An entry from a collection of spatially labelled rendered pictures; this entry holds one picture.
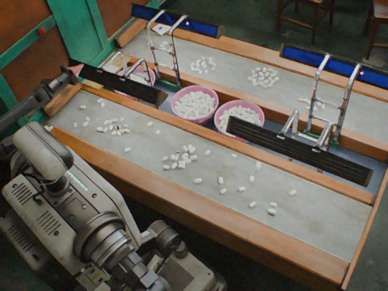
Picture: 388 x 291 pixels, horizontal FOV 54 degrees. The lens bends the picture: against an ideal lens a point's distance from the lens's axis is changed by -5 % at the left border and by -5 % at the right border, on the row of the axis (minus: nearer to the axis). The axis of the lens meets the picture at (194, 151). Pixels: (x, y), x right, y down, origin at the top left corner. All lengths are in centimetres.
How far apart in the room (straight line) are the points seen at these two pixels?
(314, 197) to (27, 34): 165
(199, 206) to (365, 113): 105
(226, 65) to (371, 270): 153
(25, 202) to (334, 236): 126
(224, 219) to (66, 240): 89
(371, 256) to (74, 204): 196
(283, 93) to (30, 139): 159
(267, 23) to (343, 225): 271
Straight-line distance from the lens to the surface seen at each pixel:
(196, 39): 271
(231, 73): 245
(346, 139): 214
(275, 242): 175
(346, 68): 200
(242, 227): 178
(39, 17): 228
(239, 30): 408
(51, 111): 241
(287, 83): 239
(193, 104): 227
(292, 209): 186
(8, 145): 151
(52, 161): 100
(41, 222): 115
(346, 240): 183
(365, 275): 261
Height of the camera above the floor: 235
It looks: 52 degrees down
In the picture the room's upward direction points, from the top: 10 degrees counter-clockwise
